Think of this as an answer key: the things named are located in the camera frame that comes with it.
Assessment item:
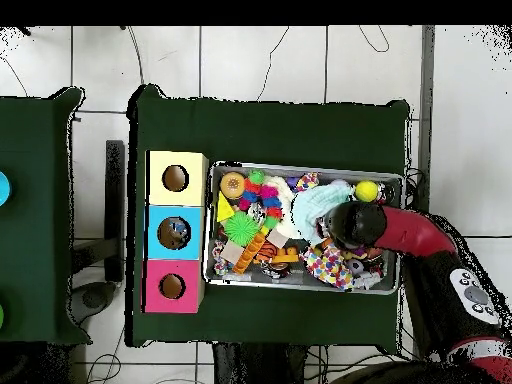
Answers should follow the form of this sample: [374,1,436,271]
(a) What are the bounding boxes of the mint green cloth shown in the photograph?
[291,179,355,246]

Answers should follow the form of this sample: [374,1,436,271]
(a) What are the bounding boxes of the colourful polka dot cloth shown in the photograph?
[301,243,355,291]

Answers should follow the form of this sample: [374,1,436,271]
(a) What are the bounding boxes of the wooden box with three holes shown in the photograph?
[141,150,209,314]

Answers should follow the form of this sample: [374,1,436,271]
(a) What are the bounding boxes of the plain green spiky ball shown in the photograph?
[223,211,261,247]

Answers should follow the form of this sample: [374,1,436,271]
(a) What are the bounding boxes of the yellow toy cheese wedge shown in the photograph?
[216,190,236,223]

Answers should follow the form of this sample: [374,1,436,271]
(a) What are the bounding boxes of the toy burger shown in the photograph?
[219,171,246,200]

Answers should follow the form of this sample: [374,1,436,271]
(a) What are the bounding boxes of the tiger striped plush toy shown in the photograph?
[255,240,279,263]

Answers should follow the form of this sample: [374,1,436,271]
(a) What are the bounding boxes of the orange plastic toy block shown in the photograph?
[232,230,268,275]

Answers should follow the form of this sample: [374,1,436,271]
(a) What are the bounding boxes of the plain wooden cube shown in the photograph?
[220,240,245,265]

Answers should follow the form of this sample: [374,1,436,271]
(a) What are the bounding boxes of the dark green table cloth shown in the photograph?
[126,84,411,353]

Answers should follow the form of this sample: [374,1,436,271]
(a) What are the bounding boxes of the yellow ball toy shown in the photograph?
[354,180,380,203]

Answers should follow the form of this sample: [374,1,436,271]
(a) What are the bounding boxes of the black upright panel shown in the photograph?
[104,139,126,283]

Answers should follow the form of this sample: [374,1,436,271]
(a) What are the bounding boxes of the dark green side table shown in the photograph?
[0,87,93,345]

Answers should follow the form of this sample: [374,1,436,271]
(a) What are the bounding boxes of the cyan round object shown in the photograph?
[0,170,12,207]

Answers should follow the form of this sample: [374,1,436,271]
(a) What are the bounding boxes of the wire mesh bin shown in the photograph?
[202,161,404,296]

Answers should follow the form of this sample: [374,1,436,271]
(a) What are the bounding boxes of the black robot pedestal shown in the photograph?
[211,342,311,384]

